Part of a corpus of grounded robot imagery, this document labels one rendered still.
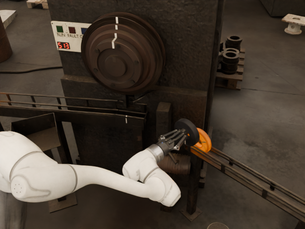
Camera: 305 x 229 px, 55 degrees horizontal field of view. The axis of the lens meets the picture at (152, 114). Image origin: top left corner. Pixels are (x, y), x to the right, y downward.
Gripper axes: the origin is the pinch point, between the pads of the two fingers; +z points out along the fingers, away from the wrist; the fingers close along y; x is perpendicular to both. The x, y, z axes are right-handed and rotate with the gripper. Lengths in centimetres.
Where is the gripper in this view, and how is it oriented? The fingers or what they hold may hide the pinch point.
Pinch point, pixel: (186, 130)
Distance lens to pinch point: 156.8
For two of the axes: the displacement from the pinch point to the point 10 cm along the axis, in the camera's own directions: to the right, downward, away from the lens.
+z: 7.3, -4.7, 4.9
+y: 6.8, 4.4, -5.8
